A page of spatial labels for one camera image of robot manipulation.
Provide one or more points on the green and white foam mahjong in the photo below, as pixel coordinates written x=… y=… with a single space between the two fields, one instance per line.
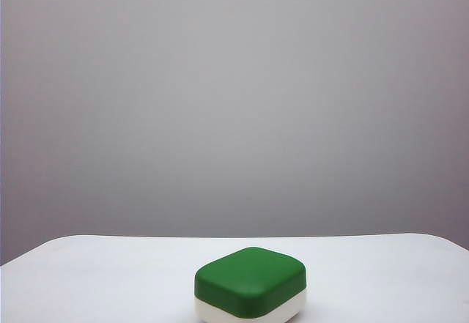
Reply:
x=250 y=282

